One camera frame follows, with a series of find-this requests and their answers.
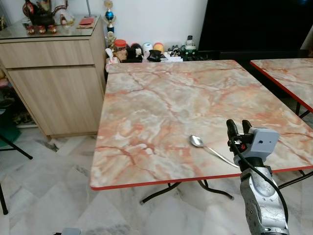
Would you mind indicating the silver metal spoon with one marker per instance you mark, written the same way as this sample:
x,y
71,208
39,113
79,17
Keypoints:
x,y
196,141

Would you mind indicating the green and white figurine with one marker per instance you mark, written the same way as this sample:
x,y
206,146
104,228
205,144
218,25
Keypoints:
x,y
190,46

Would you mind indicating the gold and blue trophy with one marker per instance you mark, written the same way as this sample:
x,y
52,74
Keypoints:
x,y
110,18

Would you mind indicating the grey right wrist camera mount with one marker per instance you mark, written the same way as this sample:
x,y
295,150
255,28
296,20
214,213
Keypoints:
x,y
264,142

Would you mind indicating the light wooden cabinet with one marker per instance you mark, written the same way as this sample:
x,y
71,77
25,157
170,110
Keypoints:
x,y
54,93

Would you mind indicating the dark curved metal table leg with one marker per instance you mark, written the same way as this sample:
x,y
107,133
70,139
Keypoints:
x,y
156,193
217,190
296,179

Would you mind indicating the orange round figurine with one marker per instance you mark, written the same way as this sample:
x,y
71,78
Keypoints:
x,y
158,47

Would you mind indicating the white and gold figurine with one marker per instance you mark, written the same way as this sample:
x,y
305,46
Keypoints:
x,y
63,14

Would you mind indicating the black television screen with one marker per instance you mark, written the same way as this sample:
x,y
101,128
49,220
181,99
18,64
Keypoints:
x,y
254,24

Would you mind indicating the marble pattern side table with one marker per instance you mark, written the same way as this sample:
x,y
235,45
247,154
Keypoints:
x,y
288,73

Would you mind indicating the dark green object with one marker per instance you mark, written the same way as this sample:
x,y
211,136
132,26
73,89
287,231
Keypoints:
x,y
10,125

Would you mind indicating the jar with red lid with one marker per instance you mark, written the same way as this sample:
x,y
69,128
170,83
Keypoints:
x,y
120,49

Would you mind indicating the low black figurine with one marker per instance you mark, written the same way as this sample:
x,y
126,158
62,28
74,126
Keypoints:
x,y
156,56

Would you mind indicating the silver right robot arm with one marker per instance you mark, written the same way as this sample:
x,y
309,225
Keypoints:
x,y
261,200

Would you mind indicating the dark straight metal furniture leg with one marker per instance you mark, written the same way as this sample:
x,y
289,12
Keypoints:
x,y
4,200
17,149

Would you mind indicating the dark ornament with red pieces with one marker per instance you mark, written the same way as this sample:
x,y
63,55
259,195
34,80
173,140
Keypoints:
x,y
40,14

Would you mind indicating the red packet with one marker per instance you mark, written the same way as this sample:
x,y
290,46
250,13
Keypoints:
x,y
86,21

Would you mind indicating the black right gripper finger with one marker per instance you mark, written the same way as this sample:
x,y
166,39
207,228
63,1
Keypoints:
x,y
247,127
233,131

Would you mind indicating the black and white figurine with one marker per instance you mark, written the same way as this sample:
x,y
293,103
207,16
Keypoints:
x,y
135,53

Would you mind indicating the white round figurine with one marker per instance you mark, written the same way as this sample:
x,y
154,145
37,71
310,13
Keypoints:
x,y
147,47

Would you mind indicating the large marble pattern folding table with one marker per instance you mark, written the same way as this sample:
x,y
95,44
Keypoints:
x,y
171,98

